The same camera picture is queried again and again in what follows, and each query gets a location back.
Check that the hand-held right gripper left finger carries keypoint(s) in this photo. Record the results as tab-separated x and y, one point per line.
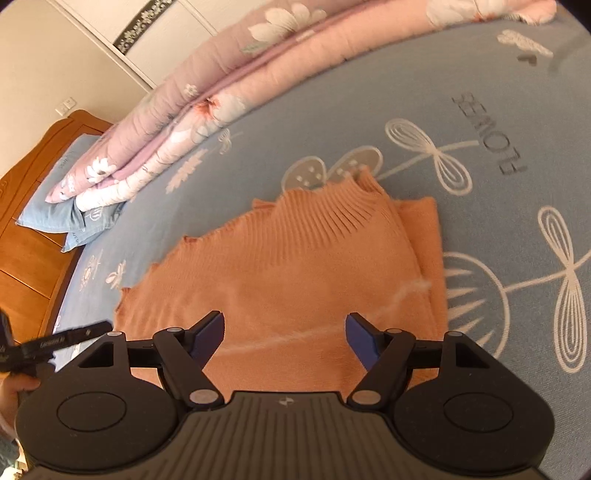
210	337

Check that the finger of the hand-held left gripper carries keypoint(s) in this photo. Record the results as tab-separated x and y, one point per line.
64	340

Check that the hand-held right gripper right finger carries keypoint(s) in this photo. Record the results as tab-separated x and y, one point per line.
362	341

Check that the orange striped knit sweater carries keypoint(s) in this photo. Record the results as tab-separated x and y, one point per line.
300	267

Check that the person's left hand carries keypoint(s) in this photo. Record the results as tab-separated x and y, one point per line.
18	397

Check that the wooden headboard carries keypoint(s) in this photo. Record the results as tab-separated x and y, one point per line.
27	267

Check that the blue floral bed sheet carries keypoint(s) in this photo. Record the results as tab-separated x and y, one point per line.
508	207

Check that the pink floral quilt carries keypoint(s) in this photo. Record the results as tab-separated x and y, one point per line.
231	92

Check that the white wardrobe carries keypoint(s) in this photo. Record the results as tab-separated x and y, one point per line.
152	32

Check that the white wall socket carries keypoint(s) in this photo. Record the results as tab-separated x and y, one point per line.
65	106

